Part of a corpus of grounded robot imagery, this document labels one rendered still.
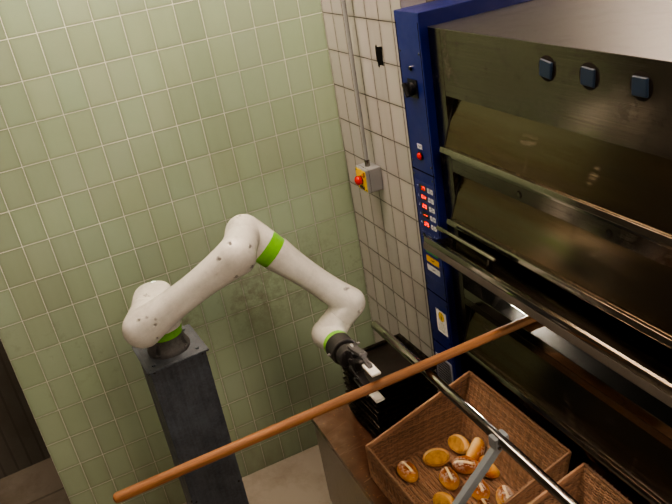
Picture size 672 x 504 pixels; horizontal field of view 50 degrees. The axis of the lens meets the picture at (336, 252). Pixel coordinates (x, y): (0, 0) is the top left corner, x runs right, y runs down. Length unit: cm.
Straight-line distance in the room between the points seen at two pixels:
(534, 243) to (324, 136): 133
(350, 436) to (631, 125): 175
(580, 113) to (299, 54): 152
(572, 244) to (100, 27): 184
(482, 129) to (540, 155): 28
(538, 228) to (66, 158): 177
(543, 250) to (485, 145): 36
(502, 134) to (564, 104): 31
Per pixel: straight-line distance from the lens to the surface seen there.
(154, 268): 316
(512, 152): 216
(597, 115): 186
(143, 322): 233
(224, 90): 304
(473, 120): 232
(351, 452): 293
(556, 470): 247
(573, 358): 229
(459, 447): 281
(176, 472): 209
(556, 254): 213
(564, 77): 192
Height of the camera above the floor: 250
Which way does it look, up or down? 26 degrees down
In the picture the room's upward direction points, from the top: 10 degrees counter-clockwise
